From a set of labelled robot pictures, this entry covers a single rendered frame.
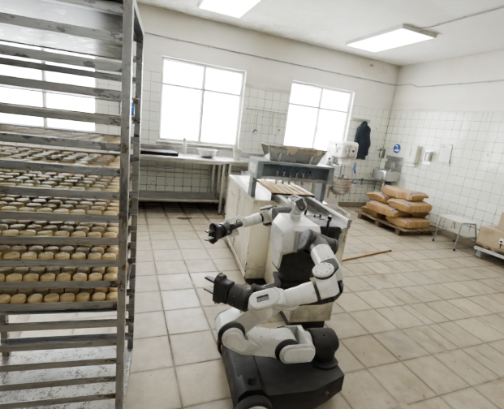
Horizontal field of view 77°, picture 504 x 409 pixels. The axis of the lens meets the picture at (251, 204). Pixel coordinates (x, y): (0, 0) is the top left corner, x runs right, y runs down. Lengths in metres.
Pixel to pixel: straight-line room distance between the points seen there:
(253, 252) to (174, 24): 3.95
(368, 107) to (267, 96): 2.26
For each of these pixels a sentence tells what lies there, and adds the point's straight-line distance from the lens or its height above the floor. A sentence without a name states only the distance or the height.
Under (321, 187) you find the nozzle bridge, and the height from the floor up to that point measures 0.97.
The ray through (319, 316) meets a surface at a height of 0.13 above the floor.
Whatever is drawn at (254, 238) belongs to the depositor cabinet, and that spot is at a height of 0.48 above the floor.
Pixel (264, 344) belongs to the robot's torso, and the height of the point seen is 0.33.
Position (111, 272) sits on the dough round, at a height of 0.79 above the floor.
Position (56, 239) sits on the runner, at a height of 0.96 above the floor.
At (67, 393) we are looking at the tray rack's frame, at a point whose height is 0.15.
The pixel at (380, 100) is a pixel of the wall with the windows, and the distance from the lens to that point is 7.42.
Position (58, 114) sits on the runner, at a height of 1.41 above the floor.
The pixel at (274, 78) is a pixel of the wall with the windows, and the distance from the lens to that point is 6.12.
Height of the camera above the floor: 1.45
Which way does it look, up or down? 14 degrees down
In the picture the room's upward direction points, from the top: 7 degrees clockwise
